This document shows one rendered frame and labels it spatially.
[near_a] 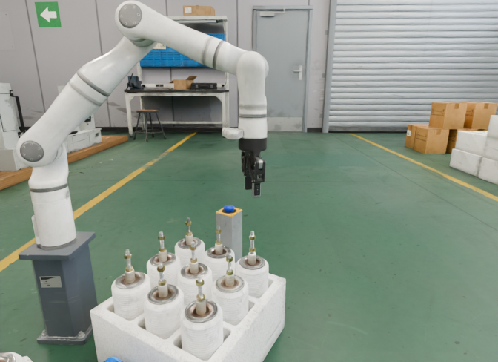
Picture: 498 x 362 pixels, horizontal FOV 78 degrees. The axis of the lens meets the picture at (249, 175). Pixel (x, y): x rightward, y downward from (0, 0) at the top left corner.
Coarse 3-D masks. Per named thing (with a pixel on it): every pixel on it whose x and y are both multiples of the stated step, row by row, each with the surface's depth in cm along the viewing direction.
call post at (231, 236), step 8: (216, 216) 110; (224, 216) 109; (240, 216) 112; (216, 224) 111; (224, 224) 110; (232, 224) 108; (240, 224) 113; (224, 232) 111; (232, 232) 109; (240, 232) 114; (224, 240) 111; (232, 240) 110; (240, 240) 115; (232, 248) 110; (240, 248) 115; (240, 256) 116
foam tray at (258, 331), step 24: (96, 312) 80; (144, 312) 80; (264, 312) 82; (96, 336) 82; (120, 336) 75; (144, 336) 72; (240, 336) 72; (264, 336) 85; (144, 360) 72; (168, 360) 67; (192, 360) 66; (216, 360) 66; (240, 360) 73
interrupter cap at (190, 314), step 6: (210, 300) 73; (186, 306) 71; (192, 306) 71; (210, 306) 71; (216, 306) 71; (186, 312) 69; (192, 312) 69; (210, 312) 69; (216, 312) 69; (186, 318) 68; (192, 318) 67; (198, 318) 67; (204, 318) 67; (210, 318) 67
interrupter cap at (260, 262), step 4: (256, 256) 92; (240, 260) 90; (244, 260) 90; (256, 260) 91; (260, 260) 90; (264, 260) 90; (240, 264) 88; (244, 264) 88; (248, 264) 89; (256, 264) 89; (260, 264) 88; (264, 264) 88; (244, 268) 87; (248, 268) 86; (252, 268) 86; (256, 268) 86; (260, 268) 87
